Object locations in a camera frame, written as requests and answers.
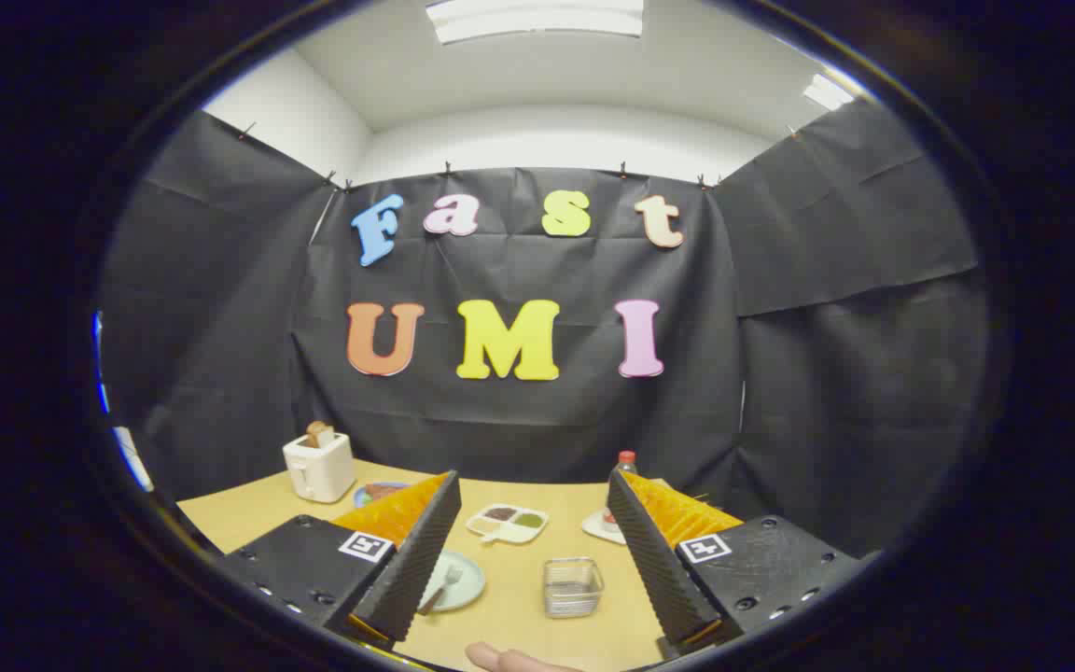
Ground large ceiling light panel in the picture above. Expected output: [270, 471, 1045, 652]
[426, 0, 646, 45]

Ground small ceiling light panel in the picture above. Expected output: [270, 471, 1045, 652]
[801, 73, 856, 111]

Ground clear water bottle red cap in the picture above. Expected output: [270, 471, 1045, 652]
[601, 450, 639, 533]

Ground metal fork wooden handle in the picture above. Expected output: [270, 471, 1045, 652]
[418, 566, 464, 617]

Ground white square coaster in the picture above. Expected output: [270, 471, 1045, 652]
[581, 509, 627, 545]

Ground white divided tray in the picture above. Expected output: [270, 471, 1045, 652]
[465, 504, 550, 545]

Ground blue plate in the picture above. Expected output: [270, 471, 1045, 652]
[353, 481, 412, 510]

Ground pale green plate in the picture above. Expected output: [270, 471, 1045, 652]
[418, 550, 486, 613]

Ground white toaster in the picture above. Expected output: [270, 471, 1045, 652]
[282, 431, 356, 505]

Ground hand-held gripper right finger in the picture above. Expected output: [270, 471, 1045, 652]
[606, 467, 865, 656]

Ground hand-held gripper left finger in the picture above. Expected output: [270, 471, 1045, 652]
[218, 469, 464, 654]

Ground metal wire basket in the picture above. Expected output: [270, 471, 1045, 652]
[542, 557, 605, 619]

